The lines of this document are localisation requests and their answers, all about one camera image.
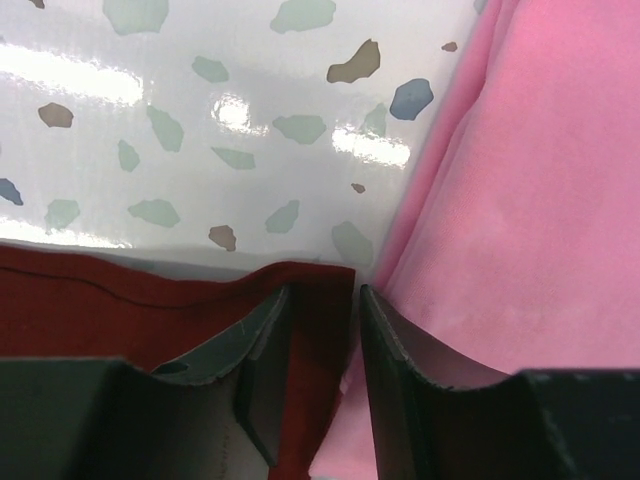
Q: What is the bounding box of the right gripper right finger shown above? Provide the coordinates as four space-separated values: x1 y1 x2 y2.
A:
360 286 639 479

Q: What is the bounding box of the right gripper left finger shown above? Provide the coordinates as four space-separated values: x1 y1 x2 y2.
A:
1 286 292 479

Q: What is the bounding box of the dark red t shirt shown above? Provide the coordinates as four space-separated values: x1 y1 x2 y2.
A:
1 246 355 479

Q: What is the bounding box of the folded pink t shirt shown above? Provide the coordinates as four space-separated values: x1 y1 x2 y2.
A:
307 0 640 480

